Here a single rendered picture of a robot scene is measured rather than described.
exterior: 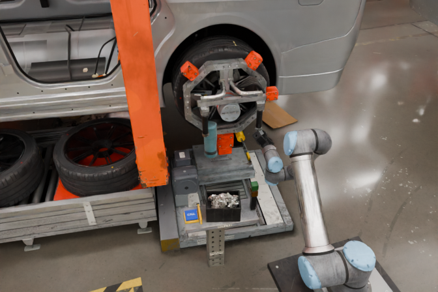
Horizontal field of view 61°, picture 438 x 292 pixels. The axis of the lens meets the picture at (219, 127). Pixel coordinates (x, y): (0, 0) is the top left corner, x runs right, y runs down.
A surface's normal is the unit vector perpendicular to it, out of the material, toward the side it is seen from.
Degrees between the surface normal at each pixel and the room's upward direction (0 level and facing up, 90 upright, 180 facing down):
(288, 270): 0
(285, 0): 90
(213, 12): 90
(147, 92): 90
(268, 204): 0
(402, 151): 0
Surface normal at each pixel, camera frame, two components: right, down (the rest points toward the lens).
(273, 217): 0.00, -0.81
